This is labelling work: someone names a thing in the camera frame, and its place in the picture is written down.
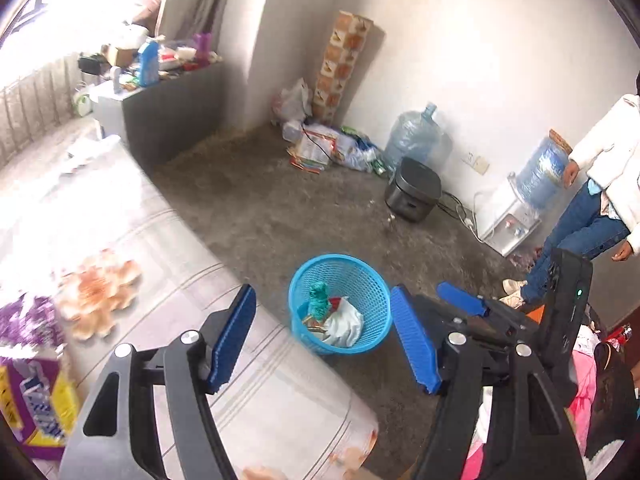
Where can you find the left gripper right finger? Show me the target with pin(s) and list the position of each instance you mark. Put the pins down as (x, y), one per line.
(529, 434)

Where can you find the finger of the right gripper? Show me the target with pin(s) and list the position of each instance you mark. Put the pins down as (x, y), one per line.
(459, 298)

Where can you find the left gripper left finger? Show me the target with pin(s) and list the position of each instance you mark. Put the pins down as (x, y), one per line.
(116, 436)

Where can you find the blue plastic trash basket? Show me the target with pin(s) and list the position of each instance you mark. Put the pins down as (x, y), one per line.
(348, 277)

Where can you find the floor trash pile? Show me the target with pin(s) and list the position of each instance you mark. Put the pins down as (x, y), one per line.
(313, 147)

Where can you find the purple food bag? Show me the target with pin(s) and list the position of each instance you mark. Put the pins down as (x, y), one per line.
(39, 401)

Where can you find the black rice cooker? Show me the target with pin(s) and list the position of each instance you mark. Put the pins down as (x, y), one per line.
(414, 191)

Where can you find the white tissue cloth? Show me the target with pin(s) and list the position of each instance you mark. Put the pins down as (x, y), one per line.
(343, 327)

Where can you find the white water dispenser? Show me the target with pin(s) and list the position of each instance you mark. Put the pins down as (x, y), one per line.
(513, 211)

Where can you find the red snack wrapper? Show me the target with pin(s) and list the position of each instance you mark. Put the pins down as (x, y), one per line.
(335, 303)

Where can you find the green plastic bag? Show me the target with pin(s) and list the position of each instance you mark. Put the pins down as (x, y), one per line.
(319, 304)

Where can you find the large water jug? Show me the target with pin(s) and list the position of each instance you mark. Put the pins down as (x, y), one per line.
(414, 135)

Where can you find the person in white jacket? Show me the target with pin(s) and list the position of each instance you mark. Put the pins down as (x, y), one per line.
(604, 213)

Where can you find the floral bed sheet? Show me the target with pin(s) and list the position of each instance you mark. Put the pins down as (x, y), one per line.
(63, 200)

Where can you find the dark grey cabinet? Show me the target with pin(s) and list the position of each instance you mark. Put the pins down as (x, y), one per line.
(159, 122)

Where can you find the metal window railing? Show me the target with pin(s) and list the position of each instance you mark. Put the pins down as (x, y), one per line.
(36, 105)

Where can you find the blue detergent bottle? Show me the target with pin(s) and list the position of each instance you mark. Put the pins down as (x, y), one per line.
(149, 70)

